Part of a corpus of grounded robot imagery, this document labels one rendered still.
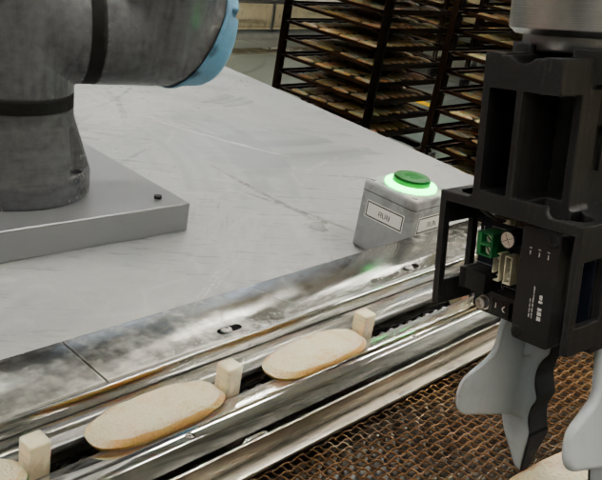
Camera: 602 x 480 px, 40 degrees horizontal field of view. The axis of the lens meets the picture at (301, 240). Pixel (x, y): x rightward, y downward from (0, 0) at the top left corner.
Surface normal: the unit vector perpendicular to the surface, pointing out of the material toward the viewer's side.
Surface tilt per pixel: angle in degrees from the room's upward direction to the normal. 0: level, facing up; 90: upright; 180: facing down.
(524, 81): 91
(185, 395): 9
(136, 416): 3
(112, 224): 90
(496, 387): 86
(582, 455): 74
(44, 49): 95
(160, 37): 100
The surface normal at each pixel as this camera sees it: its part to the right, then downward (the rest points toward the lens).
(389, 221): -0.69, 0.18
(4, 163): 0.23, 0.09
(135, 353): 0.16, -0.90
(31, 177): 0.57, 0.07
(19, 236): 0.65, 0.40
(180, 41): 0.46, 0.63
